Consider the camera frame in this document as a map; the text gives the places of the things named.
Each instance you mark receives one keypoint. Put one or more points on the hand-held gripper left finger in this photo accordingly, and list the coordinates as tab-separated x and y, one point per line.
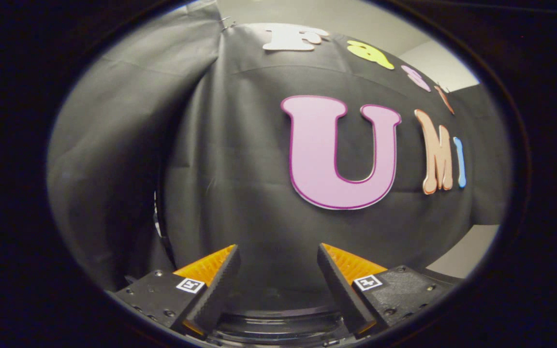
218	290

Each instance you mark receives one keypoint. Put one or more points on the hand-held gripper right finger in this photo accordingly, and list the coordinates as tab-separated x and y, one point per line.
341	290

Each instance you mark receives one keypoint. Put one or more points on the grey washing machine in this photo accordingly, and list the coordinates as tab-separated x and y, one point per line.
278	328

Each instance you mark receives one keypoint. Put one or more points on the black backdrop cloth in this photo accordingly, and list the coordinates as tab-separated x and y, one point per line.
235	169

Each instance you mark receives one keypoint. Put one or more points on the beige cabinet with dark top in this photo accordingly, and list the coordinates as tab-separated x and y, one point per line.
467	251

